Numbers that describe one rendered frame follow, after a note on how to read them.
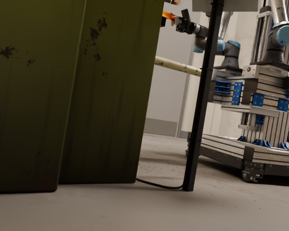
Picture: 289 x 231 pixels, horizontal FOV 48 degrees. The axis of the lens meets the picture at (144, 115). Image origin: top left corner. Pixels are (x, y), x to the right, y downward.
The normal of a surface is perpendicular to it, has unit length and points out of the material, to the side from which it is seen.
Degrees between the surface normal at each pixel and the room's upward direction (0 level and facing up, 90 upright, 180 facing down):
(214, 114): 90
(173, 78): 90
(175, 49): 90
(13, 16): 90
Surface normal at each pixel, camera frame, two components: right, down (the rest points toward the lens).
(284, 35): -0.05, 0.14
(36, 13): 0.60, 0.11
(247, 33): 0.36, 0.07
